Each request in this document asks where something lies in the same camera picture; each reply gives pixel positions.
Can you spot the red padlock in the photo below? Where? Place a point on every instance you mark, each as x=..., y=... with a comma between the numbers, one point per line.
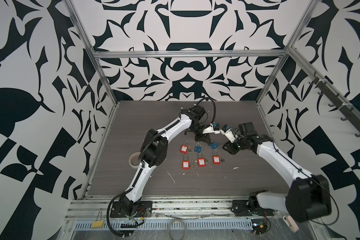
x=201, y=160
x=185, y=147
x=216, y=158
x=186, y=163

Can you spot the small circuit board right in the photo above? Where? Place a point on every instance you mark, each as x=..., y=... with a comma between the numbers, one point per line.
x=260, y=227

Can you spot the pink white clip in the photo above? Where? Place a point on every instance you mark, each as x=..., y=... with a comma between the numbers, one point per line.
x=291, y=224

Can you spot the tape roll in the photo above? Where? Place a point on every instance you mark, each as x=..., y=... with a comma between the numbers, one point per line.
x=134, y=160

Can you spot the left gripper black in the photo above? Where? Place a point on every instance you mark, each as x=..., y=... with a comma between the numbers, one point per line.
x=197, y=138

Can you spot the red padlock front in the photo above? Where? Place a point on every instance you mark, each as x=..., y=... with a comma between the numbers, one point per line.
x=186, y=163

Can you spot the blue padlock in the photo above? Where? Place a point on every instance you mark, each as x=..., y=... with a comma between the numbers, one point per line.
x=198, y=148
x=213, y=146

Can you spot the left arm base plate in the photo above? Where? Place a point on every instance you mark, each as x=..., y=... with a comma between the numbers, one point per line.
x=125, y=209

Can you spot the white slotted cable duct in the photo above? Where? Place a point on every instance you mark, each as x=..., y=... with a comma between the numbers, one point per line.
x=190, y=224

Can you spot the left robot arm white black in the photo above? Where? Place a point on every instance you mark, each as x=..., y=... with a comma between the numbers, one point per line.
x=154, y=152

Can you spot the yellow connector block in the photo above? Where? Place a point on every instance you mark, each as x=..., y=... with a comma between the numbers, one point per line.
x=97, y=224

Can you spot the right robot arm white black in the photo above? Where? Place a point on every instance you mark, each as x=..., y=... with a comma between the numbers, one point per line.
x=308, y=198

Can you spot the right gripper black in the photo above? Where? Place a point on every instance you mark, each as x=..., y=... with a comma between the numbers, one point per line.
x=229, y=147

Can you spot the grey hook rail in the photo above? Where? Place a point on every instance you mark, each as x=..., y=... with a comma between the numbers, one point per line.
x=338, y=101

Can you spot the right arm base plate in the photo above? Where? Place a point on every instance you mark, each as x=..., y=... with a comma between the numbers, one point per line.
x=242, y=208

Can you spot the aluminium frame crossbar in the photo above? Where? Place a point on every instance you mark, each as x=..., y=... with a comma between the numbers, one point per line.
x=189, y=54

